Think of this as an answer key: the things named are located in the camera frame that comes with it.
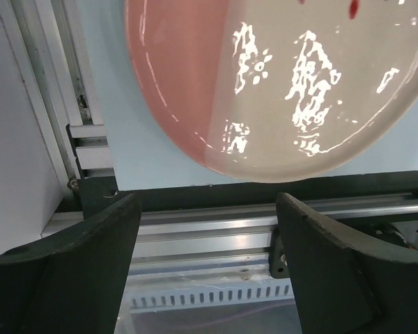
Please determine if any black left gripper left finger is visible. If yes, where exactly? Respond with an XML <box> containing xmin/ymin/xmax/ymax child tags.
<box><xmin>0</xmin><ymin>195</ymin><xmax>141</xmax><ymax>333</ymax></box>

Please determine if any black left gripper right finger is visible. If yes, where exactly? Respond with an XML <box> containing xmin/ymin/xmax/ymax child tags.
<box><xmin>276</xmin><ymin>193</ymin><xmax>418</xmax><ymax>333</ymax></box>

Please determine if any pink beige leaf plate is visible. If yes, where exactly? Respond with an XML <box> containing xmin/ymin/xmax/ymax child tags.
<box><xmin>125</xmin><ymin>1</ymin><xmax>418</xmax><ymax>183</ymax></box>

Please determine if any white slotted cable duct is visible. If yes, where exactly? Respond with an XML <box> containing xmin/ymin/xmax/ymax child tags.
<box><xmin>130</xmin><ymin>280</ymin><xmax>294</xmax><ymax>314</ymax></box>

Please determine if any aluminium frame rail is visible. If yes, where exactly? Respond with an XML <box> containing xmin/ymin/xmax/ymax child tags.
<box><xmin>0</xmin><ymin>1</ymin><xmax>418</xmax><ymax>271</ymax></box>

